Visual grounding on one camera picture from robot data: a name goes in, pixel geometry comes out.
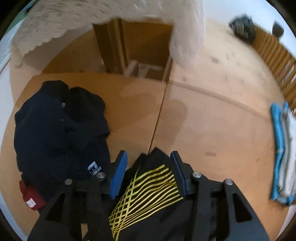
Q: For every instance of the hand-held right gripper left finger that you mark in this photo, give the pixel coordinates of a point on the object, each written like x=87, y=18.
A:
x=118, y=176

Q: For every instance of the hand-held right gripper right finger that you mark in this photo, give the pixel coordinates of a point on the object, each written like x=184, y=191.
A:
x=179, y=176

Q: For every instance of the black yellow-striped garment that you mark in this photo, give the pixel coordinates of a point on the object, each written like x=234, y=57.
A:
x=150, y=183

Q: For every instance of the dark navy garment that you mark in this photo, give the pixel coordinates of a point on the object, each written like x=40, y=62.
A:
x=57, y=139

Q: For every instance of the maroon garment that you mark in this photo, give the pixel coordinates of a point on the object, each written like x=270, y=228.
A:
x=30, y=194

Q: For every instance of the folded blue garment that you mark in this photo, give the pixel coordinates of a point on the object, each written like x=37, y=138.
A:
x=277, y=129

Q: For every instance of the folded cream cardigan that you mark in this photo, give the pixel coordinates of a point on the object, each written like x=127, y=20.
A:
x=289, y=162

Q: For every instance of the white lace tablecloth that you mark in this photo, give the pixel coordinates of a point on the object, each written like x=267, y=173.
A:
x=185, y=34

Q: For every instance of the wooden slat fence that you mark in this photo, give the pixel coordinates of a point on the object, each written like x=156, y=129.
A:
x=277, y=60

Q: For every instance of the wooden table pedestal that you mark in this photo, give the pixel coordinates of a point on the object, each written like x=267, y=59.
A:
x=111, y=46

